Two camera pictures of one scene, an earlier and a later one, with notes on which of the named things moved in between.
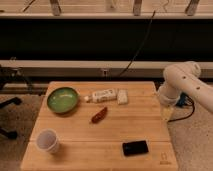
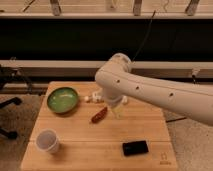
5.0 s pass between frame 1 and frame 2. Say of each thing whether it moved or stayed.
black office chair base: stayed
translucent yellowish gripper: moved
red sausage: stayed
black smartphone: stayed
